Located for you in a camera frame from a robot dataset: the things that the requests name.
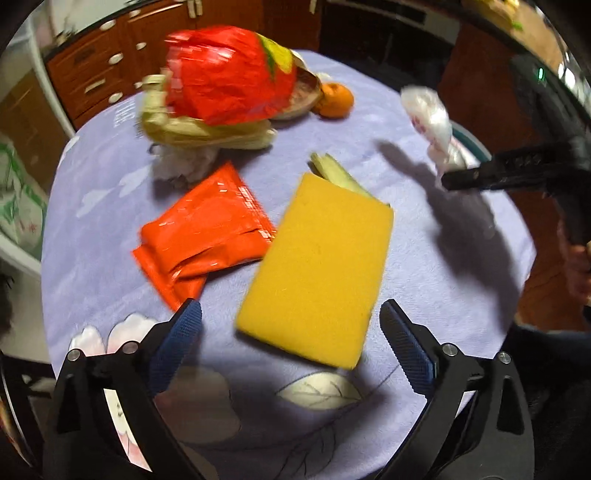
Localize white green printed bag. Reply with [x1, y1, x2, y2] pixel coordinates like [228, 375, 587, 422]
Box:
[0, 134, 49, 259]

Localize orange-red snack packet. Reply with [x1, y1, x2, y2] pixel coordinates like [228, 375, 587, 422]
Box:
[141, 161, 278, 278]
[133, 244, 208, 312]

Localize purple floral blanket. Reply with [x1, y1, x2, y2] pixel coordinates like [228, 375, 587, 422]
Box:
[41, 48, 539, 480]

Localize brown wooden cabinet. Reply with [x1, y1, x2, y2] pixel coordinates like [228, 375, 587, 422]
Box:
[436, 23, 555, 162]

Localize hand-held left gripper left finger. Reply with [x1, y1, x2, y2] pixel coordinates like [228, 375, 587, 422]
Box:
[44, 299, 211, 480]

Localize red plastic bag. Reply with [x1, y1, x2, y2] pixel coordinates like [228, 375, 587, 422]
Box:
[164, 27, 298, 126]

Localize teal trash bin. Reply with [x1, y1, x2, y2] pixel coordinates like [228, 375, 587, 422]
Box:
[450, 127, 492, 164]

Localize person's right hand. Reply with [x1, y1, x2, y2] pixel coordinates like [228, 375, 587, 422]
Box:
[558, 220, 591, 306]

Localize brown wooden bowl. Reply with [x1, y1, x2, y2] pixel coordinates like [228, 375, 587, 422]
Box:
[272, 65, 324, 121]

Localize crumpled white tissue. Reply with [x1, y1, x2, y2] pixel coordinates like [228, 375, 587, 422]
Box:
[150, 143, 222, 185]

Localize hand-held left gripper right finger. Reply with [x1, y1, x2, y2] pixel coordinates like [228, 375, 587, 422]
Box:
[374, 299, 536, 480]

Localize black glass appliance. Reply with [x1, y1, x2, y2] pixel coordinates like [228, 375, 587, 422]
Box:
[318, 0, 462, 93]

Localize white plastic bag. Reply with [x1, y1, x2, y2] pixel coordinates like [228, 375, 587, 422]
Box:
[401, 86, 481, 178]

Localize corn husks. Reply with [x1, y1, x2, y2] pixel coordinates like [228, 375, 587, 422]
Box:
[139, 76, 278, 151]

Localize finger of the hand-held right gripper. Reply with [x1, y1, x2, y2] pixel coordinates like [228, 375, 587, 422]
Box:
[441, 142, 574, 193]

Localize yellow sponge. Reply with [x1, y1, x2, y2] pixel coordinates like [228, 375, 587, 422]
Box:
[235, 172, 394, 370]

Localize wooden cabinet with drawers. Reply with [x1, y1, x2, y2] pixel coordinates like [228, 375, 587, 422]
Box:
[44, 0, 324, 130]

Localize corn husk piece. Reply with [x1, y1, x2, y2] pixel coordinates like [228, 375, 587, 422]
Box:
[309, 152, 391, 206]

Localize orange fruit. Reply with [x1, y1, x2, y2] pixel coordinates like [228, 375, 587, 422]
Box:
[314, 82, 355, 119]

